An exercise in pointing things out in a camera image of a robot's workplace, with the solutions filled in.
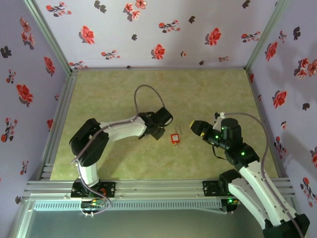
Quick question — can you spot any red padlock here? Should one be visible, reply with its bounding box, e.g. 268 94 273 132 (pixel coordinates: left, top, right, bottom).
170 125 182 145

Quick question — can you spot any grey right arm cable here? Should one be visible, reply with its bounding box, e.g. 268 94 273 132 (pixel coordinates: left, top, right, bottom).
221 112 307 238

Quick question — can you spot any thin aluminium frame rail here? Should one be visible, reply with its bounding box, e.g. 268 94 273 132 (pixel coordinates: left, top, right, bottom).
71 66 250 71

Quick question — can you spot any wide aluminium frame rail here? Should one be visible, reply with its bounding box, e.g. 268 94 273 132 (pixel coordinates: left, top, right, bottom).
24 177 297 199

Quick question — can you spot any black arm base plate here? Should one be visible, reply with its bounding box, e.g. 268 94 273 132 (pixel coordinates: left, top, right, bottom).
202 180 223 198
70 181 117 199

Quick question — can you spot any grey slotted cable duct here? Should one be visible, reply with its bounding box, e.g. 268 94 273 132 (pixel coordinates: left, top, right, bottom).
33 199 223 212

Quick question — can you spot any aluminium frame post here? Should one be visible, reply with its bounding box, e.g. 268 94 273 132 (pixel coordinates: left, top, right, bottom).
244 0 290 72
23 0 78 75

